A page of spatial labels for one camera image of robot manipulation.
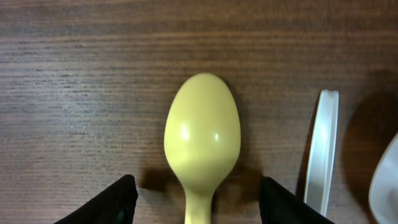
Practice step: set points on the white plastic spoon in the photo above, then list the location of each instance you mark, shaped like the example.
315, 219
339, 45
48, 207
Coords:
322, 152
383, 189

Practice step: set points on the yellow plastic spoon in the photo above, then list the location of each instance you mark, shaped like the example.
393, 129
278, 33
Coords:
202, 141

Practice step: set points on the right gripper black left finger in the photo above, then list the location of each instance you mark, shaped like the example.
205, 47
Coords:
114, 205

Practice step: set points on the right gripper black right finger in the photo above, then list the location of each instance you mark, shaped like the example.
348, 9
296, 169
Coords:
279, 206

